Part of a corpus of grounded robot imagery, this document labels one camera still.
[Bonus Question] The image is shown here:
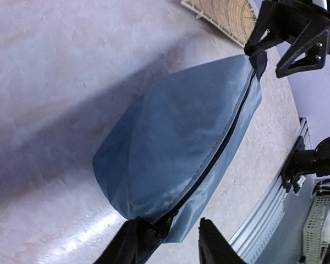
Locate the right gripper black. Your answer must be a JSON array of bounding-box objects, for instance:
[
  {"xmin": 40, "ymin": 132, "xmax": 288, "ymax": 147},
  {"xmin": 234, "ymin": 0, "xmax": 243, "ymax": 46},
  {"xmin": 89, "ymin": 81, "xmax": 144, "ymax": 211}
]
[{"xmin": 244, "ymin": 1, "xmax": 330, "ymax": 78}]

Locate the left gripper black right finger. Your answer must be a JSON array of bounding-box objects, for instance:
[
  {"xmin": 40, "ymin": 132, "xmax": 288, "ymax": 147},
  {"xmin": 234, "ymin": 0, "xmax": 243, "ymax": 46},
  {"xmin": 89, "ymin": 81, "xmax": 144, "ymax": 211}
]
[{"xmin": 199, "ymin": 217, "xmax": 246, "ymax": 264}]

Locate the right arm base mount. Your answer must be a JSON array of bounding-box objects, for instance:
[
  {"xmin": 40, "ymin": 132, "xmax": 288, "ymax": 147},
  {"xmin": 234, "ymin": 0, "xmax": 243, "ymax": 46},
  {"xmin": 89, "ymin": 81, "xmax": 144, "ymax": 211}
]
[{"xmin": 279, "ymin": 136, "xmax": 330, "ymax": 193}]

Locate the aluminium front rail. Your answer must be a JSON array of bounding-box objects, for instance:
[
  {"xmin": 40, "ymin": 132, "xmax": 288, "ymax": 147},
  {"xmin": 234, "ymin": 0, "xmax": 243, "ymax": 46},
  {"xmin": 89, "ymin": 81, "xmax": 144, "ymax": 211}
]
[{"xmin": 228, "ymin": 117, "xmax": 310, "ymax": 264}]

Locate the grey zipper pouch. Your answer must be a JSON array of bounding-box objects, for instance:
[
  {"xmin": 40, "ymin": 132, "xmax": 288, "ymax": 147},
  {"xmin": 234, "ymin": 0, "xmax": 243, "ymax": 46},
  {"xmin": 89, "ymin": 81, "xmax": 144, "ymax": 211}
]
[{"xmin": 92, "ymin": 51, "xmax": 267, "ymax": 243}]

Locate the woven bamboo tray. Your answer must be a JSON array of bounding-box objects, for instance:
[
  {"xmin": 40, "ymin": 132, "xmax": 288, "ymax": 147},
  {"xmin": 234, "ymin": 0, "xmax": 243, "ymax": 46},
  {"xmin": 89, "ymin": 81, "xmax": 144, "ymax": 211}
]
[{"xmin": 180, "ymin": 0, "xmax": 257, "ymax": 47}]

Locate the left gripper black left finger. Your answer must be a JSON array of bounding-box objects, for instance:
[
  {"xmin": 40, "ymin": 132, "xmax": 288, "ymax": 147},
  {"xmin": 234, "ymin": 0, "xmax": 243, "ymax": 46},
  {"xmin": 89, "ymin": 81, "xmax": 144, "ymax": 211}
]
[{"xmin": 95, "ymin": 218, "xmax": 160, "ymax": 264}]

